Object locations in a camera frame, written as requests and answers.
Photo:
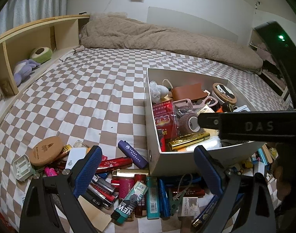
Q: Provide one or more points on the green avocado plush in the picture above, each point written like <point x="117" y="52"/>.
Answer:
<point x="41" y="54"/>

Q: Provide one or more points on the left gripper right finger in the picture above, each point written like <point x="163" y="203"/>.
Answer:
<point x="246" y="197"/>

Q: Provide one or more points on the white plug adapter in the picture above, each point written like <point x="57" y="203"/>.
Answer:
<point x="22" y="168"/>

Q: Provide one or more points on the brown nail polish box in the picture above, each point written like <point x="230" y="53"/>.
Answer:
<point x="188" y="207"/>

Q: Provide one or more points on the closet shelf with clothes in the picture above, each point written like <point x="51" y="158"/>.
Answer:
<point x="270" y="72"/>

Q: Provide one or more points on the green clip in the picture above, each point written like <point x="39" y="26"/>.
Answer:
<point x="175" y="200"/>

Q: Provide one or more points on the brown tape roll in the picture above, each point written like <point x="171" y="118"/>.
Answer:
<point x="188" y="124"/>

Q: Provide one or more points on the red slim lighter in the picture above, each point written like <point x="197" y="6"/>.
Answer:
<point x="113" y="164"/>

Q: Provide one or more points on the teal lighter left pile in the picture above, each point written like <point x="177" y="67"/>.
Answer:
<point x="152" y="200"/>

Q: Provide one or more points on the checkered bed sheet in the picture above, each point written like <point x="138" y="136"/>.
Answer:
<point x="97" y="96"/>

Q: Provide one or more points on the grey curtain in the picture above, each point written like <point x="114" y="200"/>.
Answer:
<point x="19" y="12"/>

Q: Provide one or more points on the green NEW tube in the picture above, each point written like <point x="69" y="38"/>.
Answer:
<point x="129" y="203"/>

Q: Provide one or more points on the purple lighter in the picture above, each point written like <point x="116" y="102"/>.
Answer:
<point x="130" y="152"/>

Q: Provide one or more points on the brown leather wallet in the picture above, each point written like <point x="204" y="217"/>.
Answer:
<point x="192" y="92"/>

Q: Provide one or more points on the round panda tin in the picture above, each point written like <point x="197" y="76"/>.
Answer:
<point x="223" y="94"/>

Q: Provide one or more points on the beige quilted duvet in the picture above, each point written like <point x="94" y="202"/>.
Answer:
<point x="116" y="30"/>

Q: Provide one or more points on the purple plush toy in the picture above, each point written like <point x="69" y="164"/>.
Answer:
<point x="23" y="69"/>

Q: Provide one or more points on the wooden bedside shelf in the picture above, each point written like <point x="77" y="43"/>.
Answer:
<point x="60" y="34"/>

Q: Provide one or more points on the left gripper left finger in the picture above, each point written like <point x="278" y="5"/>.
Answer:
<point x="39" y="213"/>

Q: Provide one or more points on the dark blue printed lighter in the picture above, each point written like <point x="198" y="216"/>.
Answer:
<point x="201" y="219"/>

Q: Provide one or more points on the white shoe box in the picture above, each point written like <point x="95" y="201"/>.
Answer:
<point x="179" y="163"/>

